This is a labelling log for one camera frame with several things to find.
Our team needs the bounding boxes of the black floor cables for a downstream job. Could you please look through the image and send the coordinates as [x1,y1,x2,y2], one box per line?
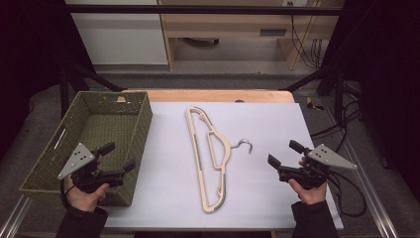
[309,82,364,153]

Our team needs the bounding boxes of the black curtain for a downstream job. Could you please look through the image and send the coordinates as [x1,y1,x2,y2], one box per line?
[318,0,420,192]
[0,0,97,160]

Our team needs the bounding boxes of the white table sheet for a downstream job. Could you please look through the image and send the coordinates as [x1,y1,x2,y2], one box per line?
[103,101,345,231]

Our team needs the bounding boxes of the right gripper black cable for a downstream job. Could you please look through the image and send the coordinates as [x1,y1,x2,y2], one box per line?
[328,170,368,218]

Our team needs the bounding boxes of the light wooden desk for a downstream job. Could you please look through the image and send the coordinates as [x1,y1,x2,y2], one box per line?
[157,0,346,71]

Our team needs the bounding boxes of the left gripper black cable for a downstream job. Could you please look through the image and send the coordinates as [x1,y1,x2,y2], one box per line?
[59,179,76,210]

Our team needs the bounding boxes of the green woven basket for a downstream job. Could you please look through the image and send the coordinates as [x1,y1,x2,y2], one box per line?
[19,90,154,208]

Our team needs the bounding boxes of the yellow and black tool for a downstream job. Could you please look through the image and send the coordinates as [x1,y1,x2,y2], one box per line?
[305,96,325,112]

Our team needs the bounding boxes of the black frame strut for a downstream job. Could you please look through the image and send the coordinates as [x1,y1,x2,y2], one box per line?
[58,63,126,119]
[280,63,346,124]

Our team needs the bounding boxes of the aluminium rail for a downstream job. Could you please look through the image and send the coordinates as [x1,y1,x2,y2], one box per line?
[321,98,401,238]
[0,194,34,238]

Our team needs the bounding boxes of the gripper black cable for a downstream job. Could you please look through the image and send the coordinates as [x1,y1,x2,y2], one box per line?
[59,179,76,210]
[328,170,368,218]

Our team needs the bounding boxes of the hanging black cables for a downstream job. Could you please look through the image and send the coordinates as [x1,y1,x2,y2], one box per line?
[287,1,324,70]

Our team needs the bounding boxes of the beige clothes hanger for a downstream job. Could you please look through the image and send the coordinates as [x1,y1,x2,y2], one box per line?
[184,106,254,214]

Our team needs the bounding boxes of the white cabinet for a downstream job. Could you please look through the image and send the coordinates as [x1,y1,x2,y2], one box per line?
[64,0,169,65]

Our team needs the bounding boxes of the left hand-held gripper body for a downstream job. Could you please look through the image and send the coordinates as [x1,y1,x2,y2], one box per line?
[58,142,127,194]

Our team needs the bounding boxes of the person's right hand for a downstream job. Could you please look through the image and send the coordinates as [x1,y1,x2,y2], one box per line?
[287,157,328,206]

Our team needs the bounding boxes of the person's left hand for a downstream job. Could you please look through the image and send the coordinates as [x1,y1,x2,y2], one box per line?
[66,158,111,213]

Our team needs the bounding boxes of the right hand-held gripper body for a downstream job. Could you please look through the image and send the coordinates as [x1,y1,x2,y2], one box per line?
[277,143,359,191]

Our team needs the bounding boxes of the black horizontal frame bar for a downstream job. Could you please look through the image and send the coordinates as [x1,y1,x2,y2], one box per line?
[63,4,345,16]

